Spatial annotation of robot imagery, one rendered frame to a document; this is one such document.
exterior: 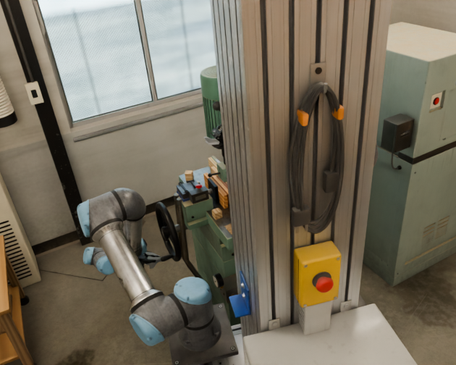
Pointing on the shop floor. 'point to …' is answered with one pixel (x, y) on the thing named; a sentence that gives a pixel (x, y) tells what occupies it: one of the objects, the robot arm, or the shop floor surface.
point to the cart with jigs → (3, 308)
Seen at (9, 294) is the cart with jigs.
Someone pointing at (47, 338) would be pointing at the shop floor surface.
